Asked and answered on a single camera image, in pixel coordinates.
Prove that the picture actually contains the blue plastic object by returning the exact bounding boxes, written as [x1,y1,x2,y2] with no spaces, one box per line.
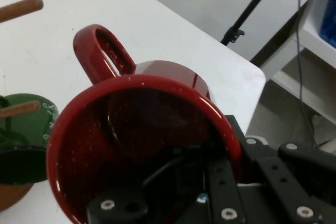
[318,0,336,49]

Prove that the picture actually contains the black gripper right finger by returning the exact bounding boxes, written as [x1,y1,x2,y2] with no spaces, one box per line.
[225,115,336,224]

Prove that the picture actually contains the dark green mug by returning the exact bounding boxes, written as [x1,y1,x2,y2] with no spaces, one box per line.
[0,93,60,186]

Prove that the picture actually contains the brown wooden mug tree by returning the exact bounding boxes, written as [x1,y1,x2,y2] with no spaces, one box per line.
[0,0,44,212]

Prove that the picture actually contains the red ceramic mug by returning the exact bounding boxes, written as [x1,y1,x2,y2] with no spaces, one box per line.
[46,24,243,224]

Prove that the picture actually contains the white shelf unit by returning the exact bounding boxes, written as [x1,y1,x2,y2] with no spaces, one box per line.
[246,0,336,158]

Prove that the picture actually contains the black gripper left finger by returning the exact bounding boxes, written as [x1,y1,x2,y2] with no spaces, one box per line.
[86,153,246,224]

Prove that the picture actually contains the black tripod stand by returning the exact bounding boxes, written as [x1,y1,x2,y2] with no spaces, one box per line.
[220,0,283,47]

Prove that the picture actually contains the thin grey hanging cable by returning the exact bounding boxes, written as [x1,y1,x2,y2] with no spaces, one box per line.
[296,0,320,147]

